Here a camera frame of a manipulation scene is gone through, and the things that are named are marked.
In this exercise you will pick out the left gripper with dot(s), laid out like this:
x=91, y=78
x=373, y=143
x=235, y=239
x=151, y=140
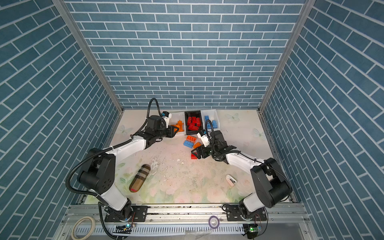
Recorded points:
x=170, y=131

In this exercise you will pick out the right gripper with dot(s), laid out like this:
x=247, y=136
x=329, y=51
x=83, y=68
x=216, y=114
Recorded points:
x=199, y=149

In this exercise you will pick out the orange lego figure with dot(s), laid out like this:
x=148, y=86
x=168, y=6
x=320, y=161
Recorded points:
x=180, y=125

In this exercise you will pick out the blue lego bottom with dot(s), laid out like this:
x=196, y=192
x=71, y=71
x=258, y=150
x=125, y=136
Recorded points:
x=215, y=125

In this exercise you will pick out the orange lego top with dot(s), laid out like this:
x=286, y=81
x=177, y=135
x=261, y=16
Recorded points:
x=191, y=139

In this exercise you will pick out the red lego diagonal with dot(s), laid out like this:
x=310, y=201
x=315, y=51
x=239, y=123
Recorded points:
x=198, y=122

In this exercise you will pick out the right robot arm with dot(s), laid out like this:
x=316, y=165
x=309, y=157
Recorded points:
x=271, y=185

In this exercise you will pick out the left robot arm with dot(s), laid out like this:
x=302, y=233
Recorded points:
x=98, y=174

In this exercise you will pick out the small orange lego square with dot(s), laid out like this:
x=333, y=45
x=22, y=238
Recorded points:
x=196, y=145

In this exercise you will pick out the white left bin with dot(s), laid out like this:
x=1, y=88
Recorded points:
x=175, y=118

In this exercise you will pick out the white bin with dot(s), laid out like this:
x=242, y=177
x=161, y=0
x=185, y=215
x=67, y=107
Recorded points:
x=175, y=118
x=213, y=115

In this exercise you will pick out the white right bin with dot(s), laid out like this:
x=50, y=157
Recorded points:
x=213, y=115

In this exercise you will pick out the white pink small device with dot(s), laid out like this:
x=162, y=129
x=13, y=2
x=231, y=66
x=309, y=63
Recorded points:
x=231, y=180

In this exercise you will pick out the black middle bin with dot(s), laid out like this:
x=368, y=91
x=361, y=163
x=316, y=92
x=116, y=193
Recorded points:
x=196, y=114

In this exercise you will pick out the striped brown cylinder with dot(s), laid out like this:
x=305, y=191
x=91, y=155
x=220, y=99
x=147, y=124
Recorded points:
x=140, y=178

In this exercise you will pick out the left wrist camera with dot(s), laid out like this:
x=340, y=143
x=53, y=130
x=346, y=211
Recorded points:
x=166, y=116

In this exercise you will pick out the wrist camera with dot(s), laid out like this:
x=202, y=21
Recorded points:
x=166, y=116
x=202, y=135

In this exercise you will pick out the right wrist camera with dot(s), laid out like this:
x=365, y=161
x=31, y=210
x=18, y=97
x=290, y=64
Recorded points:
x=202, y=135

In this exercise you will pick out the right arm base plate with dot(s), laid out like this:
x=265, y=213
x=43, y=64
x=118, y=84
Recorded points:
x=234, y=214

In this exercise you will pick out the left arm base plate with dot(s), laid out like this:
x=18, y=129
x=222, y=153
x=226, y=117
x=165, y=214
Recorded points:
x=128, y=214

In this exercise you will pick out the aluminium rail frame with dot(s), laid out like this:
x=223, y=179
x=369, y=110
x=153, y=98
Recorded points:
x=285, y=221

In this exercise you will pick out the tape roll on rail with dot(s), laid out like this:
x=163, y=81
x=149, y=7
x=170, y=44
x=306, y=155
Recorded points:
x=83, y=228

